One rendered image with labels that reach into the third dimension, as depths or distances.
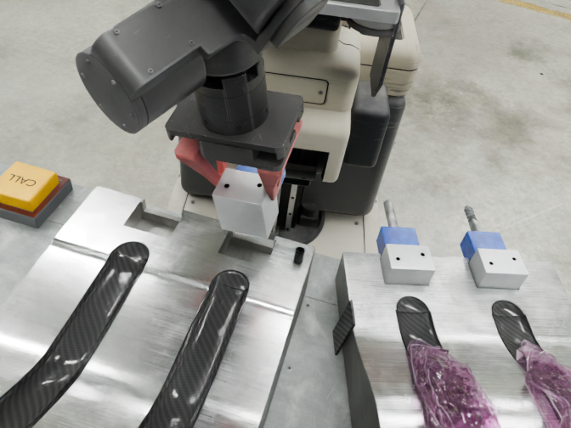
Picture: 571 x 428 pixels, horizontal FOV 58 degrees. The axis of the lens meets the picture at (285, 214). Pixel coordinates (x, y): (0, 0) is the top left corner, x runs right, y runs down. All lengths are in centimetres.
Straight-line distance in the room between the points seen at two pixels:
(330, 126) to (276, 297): 44
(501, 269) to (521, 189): 166
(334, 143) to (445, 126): 160
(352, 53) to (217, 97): 53
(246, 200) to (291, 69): 43
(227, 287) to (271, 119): 19
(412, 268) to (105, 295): 32
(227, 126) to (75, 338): 24
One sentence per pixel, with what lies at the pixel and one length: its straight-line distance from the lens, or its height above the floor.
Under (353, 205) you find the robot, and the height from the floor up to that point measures 35.
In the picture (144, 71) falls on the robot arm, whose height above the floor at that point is 115.
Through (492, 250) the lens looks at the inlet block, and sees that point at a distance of 64.
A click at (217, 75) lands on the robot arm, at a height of 111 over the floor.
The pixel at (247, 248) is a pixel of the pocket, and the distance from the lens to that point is 58.
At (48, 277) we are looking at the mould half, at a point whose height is 89.
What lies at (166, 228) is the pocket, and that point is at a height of 86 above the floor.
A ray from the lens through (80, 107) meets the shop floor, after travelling 235.
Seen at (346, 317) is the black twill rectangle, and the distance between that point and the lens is 56.
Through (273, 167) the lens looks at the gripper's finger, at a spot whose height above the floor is 104.
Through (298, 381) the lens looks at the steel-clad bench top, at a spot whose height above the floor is 80.
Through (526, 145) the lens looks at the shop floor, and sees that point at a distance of 254.
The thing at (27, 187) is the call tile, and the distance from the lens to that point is 72.
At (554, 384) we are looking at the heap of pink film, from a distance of 53.
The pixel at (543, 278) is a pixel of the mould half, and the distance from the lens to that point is 68.
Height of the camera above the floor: 131
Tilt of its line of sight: 46 degrees down
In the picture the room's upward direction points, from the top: 9 degrees clockwise
